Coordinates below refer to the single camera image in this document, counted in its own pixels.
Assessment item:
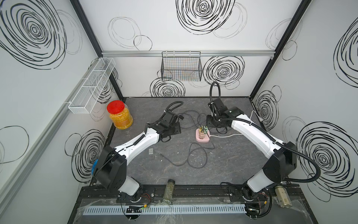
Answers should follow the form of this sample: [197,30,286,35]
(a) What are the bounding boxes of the brown pink charger plug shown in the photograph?
[199,130,205,140]

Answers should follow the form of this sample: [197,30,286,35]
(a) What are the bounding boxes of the pink power strip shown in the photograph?
[195,129,210,143]

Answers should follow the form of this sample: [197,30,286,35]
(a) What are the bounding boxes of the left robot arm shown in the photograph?
[92,101,184,202]

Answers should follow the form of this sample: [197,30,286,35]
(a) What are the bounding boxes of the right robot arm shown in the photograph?
[207,94,321,201]

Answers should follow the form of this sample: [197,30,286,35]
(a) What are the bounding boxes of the red lid corn jar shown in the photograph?
[107,100,133,130]

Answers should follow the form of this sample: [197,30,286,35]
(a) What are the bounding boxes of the glass spice bottle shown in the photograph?
[163,179,175,204]

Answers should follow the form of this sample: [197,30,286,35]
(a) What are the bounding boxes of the blue lid jar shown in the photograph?
[91,159,98,175]

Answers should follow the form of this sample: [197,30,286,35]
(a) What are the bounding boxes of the beige small bottle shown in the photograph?
[275,185,292,208]

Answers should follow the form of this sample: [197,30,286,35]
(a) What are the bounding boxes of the white power strip cord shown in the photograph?
[209,110,265,139]

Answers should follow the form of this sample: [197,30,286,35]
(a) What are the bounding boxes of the black wire basket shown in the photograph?
[160,56,203,82]

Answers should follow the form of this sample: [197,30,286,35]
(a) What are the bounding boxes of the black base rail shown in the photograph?
[81,183,303,203]

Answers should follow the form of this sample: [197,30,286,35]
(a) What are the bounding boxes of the aluminium wall rail back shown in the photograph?
[102,50,275,57]

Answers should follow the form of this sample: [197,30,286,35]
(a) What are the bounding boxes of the aluminium wall rail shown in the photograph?
[1,72,87,213]
[102,50,275,57]

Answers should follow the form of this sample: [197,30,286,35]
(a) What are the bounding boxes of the white wire shelf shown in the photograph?
[68,57,116,114]

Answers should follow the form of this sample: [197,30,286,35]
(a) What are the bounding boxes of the white slotted cable duct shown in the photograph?
[83,204,246,215]

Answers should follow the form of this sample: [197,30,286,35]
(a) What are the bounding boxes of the aluminium wall rail left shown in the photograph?
[1,72,87,213]

